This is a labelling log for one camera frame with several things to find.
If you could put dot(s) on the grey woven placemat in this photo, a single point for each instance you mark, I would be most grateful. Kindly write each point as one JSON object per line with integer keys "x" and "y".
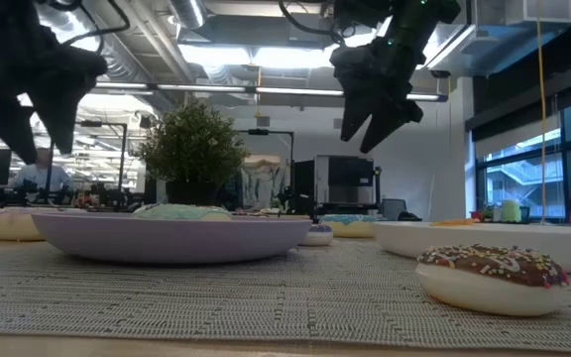
{"x": 265, "y": 297}

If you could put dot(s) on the black gantry frame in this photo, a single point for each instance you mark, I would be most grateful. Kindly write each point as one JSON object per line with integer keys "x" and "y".
{"x": 123, "y": 149}

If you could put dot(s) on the black plant pot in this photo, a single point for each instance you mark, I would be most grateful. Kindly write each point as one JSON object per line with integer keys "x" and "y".
{"x": 191, "y": 193}

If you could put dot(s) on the small chocolate sprinkled donut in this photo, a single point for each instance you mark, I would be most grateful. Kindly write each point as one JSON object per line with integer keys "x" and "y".
{"x": 489, "y": 292}

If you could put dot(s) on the black and white cabinet machine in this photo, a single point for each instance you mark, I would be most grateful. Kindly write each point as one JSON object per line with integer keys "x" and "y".
{"x": 345, "y": 178}

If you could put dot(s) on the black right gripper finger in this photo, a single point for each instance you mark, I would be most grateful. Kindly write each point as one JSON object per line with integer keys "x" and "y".
{"x": 389, "y": 119}
{"x": 355, "y": 114}

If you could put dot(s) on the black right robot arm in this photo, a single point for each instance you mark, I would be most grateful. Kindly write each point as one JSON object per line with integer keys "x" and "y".
{"x": 414, "y": 30}

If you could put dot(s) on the dark office chair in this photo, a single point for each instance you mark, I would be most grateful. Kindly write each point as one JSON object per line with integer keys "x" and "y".
{"x": 394, "y": 208}

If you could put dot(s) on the person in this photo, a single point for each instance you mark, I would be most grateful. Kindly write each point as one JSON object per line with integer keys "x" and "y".
{"x": 42, "y": 176}

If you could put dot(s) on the purple plate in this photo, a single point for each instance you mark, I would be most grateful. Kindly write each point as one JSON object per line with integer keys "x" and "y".
{"x": 166, "y": 240}

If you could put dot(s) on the pale wall poster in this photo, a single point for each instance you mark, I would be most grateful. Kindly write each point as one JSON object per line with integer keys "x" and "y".
{"x": 261, "y": 183}

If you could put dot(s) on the long ceiling light bar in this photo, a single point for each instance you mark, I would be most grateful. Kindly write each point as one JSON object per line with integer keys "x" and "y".
{"x": 295, "y": 91}

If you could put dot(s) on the silver ventilation duct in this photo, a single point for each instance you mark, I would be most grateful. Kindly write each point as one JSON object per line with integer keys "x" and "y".
{"x": 189, "y": 12}

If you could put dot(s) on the light blue iced donut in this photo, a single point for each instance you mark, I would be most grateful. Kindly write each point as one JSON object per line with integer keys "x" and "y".
{"x": 350, "y": 228}

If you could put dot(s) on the pink donut with chocolate drizzle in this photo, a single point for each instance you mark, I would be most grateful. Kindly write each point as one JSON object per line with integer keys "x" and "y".
{"x": 13, "y": 225}

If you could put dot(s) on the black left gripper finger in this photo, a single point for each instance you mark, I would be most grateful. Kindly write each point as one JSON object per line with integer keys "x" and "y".
{"x": 3, "y": 116}
{"x": 65, "y": 89}

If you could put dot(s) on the white plate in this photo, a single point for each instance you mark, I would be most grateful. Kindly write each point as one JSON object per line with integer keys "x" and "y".
{"x": 464, "y": 243}

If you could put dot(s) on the green cup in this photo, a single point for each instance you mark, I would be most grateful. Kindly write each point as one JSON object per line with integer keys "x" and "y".
{"x": 511, "y": 210}

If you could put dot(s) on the mint green iced donut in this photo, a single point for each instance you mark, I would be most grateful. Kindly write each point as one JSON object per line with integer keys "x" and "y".
{"x": 181, "y": 212}

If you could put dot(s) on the green artificial plant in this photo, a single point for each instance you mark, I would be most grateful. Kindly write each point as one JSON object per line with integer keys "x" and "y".
{"x": 191, "y": 144}

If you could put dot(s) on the small blue sprinkled donut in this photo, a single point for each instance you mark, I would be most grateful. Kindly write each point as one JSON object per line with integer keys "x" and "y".
{"x": 317, "y": 238}

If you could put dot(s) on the black camera stand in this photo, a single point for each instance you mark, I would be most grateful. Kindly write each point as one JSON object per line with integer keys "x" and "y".
{"x": 258, "y": 132}

